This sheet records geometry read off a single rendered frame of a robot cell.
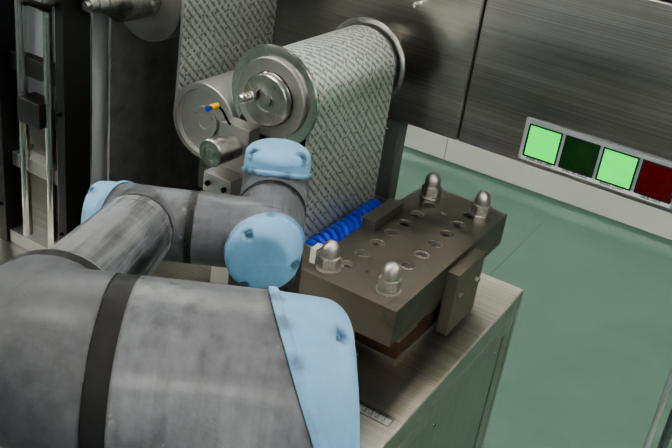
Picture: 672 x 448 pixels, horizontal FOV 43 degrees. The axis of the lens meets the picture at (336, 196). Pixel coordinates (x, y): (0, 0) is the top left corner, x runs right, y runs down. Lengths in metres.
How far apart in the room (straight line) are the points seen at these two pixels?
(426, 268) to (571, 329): 1.96
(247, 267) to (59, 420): 0.40
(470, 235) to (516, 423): 1.37
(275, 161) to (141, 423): 0.50
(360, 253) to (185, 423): 0.86
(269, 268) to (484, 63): 0.67
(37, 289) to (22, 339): 0.03
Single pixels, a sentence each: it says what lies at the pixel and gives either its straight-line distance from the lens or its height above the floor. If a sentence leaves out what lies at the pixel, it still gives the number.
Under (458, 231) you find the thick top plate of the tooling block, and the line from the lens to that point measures 1.40.
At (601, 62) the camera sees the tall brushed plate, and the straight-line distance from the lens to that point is 1.34.
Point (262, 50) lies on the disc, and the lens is 1.20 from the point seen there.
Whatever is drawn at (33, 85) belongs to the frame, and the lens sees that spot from 1.40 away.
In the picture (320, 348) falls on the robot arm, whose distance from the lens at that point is 0.46.
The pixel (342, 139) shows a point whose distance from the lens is 1.29.
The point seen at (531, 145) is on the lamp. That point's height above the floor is 1.18.
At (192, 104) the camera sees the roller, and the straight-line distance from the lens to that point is 1.31.
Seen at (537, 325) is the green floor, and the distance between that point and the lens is 3.17.
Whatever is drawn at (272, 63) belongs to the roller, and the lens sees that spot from 1.19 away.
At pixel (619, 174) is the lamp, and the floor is 1.18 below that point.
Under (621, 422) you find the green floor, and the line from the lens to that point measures 2.86.
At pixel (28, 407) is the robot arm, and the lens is 0.47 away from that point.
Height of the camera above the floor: 1.67
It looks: 26 degrees down
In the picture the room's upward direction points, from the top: 8 degrees clockwise
